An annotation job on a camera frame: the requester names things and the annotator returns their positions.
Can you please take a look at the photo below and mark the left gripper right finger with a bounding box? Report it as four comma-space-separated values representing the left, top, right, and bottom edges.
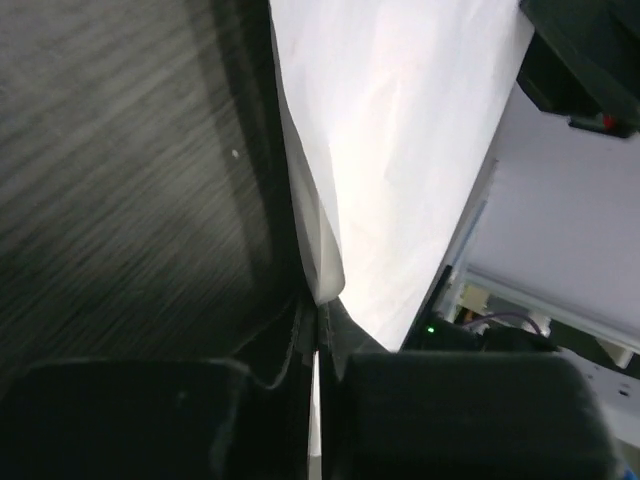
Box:
318, 302, 625, 479

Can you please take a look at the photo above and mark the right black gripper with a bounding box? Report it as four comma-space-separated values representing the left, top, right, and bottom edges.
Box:
517, 0, 639, 138

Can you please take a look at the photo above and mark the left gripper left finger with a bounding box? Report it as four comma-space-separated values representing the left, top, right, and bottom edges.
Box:
1, 299, 316, 479

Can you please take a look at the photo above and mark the white wrapping paper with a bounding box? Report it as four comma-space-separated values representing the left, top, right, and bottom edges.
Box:
270, 1, 533, 350

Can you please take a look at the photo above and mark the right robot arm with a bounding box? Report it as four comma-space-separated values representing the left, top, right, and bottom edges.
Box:
417, 1, 639, 446

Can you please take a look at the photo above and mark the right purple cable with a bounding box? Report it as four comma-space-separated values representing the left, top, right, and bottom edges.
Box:
459, 310, 546, 333

